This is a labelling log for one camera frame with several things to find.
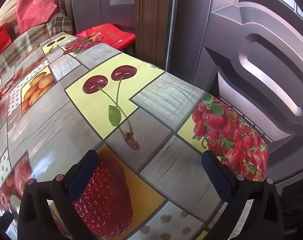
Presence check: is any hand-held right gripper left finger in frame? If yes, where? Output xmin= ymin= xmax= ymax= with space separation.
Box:
xmin=18 ymin=150 xmax=100 ymax=240

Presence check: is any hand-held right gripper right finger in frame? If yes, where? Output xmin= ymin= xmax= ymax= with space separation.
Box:
xmin=201 ymin=151 xmax=283 ymax=240

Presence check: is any fruit print tablecloth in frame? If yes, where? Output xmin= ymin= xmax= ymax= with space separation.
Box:
xmin=0 ymin=31 xmax=269 ymax=240

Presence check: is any brown metal door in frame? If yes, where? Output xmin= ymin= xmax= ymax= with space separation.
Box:
xmin=171 ymin=0 xmax=303 ymax=230
xmin=67 ymin=0 xmax=138 ymax=34

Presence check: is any plaid covered bench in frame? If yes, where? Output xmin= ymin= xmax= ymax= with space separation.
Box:
xmin=0 ymin=9 xmax=74 ymax=83

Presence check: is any red gold-printed bag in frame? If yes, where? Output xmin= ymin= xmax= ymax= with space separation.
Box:
xmin=74 ymin=23 xmax=136 ymax=52

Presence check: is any red plastic bag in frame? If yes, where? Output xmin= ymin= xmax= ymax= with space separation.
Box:
xmin=16 ymin=0 xmax=59 ymax=35

